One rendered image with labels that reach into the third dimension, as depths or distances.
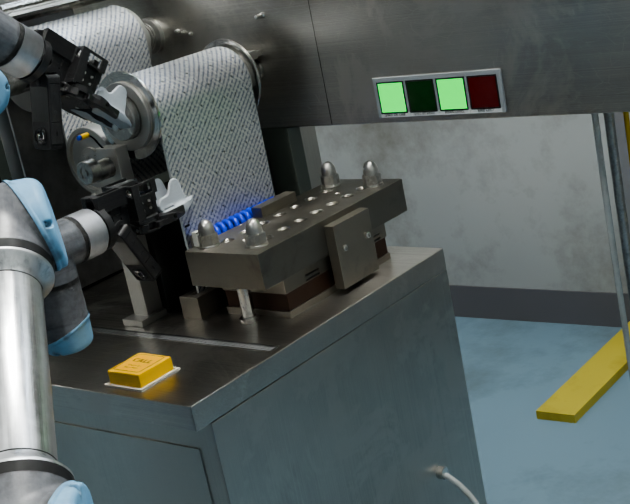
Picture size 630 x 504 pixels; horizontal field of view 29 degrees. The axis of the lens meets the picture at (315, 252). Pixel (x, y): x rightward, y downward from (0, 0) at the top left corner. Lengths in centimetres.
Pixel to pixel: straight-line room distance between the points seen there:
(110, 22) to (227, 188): 40
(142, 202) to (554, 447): 177
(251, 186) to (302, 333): 37
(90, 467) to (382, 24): 87
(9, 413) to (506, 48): 102
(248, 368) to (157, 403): 14
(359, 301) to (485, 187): 223
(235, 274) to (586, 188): 223
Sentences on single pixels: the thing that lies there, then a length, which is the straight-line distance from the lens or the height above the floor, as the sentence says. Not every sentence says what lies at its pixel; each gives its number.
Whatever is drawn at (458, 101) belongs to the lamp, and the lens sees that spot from 199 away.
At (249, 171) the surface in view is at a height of 110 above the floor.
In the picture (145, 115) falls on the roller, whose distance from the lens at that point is 198.
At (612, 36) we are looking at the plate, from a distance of 185.
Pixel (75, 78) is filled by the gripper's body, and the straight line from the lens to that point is 189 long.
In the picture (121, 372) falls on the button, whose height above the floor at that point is 92.
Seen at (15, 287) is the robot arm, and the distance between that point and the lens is 138.
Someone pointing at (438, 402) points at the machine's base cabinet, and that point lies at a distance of 218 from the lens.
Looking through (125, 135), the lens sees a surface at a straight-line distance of 201.
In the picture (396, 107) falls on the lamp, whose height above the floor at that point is 117.
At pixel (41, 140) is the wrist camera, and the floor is 126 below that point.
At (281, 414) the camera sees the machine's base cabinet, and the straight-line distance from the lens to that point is 184.
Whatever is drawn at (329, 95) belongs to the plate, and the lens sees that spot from 215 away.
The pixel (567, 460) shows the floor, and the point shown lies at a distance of 330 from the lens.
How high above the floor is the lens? 153
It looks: 16 degrees down
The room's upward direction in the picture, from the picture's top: 11 degrees counter-clockwise
